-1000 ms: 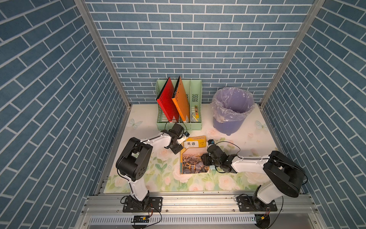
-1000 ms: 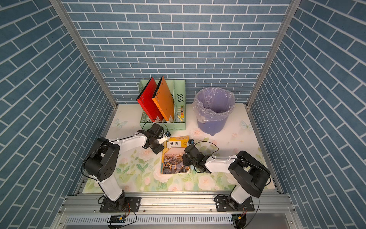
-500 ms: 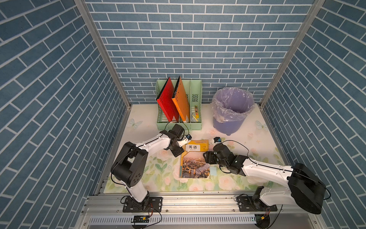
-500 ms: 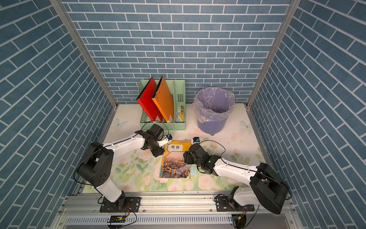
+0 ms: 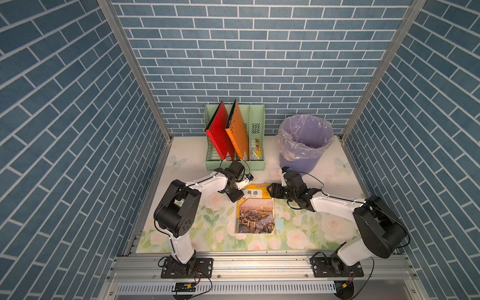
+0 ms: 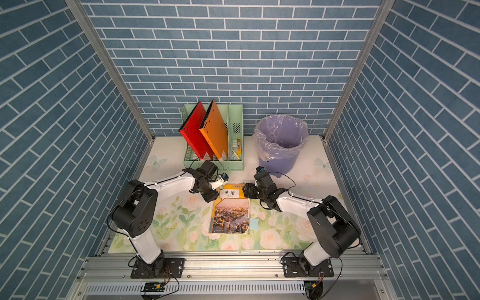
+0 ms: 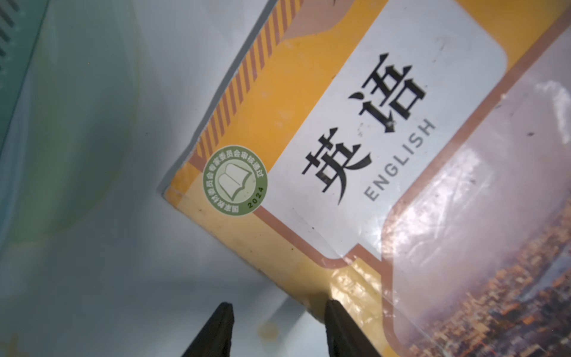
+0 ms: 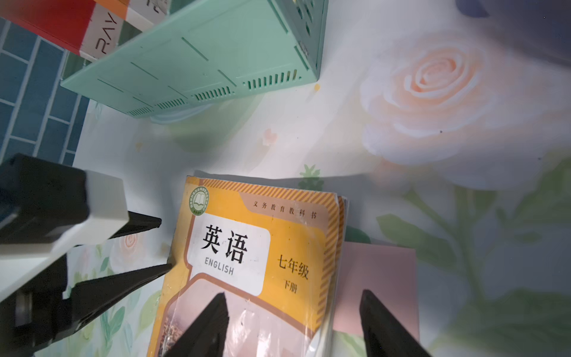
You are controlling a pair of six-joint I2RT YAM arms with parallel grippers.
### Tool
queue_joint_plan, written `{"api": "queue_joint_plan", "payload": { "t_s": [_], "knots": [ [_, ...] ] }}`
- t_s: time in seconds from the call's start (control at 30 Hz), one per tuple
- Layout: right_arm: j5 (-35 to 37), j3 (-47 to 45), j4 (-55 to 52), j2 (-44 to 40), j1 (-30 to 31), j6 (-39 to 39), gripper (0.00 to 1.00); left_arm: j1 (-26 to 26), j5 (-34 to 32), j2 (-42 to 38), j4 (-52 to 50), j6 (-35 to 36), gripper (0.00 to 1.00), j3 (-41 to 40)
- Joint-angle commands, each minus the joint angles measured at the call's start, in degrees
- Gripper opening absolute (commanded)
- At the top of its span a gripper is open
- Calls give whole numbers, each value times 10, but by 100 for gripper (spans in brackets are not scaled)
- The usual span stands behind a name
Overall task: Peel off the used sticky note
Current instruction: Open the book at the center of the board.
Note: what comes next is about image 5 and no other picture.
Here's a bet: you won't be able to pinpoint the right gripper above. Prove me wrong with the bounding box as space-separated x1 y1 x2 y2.
265 182 297 202

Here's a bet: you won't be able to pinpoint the English textbook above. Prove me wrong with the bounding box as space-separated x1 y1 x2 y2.
234 183 275 235

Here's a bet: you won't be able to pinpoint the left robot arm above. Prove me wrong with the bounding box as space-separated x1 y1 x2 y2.
153 161 254 267

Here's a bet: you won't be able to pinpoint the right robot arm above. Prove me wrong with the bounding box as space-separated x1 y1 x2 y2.
267 167 410 273

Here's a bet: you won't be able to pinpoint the blue sticky note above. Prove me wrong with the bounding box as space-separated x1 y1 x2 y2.
274 217 285 231

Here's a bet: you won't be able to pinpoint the small items in organizer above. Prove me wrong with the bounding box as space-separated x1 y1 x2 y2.
251 138 262 161

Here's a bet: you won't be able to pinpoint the orange folder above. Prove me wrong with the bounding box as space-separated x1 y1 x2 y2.
225 101 250 161

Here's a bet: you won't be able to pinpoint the floral table mat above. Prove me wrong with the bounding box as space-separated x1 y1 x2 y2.
135 162 365 254

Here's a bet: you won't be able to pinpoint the red folder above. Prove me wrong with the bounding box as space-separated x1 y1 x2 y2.
205 102 235 160

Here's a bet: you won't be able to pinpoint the purple trash bin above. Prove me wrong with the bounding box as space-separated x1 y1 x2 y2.
278 114 335 176

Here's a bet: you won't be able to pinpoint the clear bin liner bag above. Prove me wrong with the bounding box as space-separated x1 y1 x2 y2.
277 114 335 162

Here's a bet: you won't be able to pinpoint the green file organizer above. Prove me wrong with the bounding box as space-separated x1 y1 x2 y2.
205 104 265 171

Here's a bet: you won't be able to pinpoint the right controller board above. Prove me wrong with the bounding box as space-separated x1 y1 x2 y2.
334 281 355 300

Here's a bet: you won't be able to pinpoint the controller board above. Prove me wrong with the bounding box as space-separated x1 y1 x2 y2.
334 281 355 300
172 282 196 294

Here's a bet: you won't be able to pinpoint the left controller board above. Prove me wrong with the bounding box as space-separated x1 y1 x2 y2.
172 282 196 294

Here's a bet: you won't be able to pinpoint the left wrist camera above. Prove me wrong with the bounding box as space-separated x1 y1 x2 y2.
236 174 254 190

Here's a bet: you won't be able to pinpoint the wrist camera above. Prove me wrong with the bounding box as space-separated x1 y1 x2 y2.
281 166 291 186
236 174 254 190

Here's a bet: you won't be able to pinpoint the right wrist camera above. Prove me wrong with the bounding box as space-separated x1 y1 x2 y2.
281 166 291 186

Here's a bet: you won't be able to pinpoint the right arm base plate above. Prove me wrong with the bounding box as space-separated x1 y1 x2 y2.
309 256 365 278

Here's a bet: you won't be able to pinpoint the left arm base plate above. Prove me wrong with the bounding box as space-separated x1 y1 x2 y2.
159 256 214 279

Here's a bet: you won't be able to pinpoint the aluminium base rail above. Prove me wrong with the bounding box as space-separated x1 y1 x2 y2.
99 251 428 300

